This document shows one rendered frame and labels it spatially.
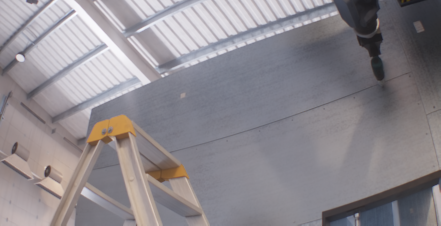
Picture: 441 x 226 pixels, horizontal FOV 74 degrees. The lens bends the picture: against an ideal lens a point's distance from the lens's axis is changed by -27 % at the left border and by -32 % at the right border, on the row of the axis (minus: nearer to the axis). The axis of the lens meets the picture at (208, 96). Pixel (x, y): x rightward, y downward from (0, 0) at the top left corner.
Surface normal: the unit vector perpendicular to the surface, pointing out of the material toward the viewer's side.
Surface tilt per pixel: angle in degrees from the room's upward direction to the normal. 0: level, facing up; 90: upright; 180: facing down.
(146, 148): 180
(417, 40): 90
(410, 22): 90
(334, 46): 90
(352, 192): 90
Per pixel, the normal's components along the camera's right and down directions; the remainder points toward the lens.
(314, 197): -0.53, -0.54
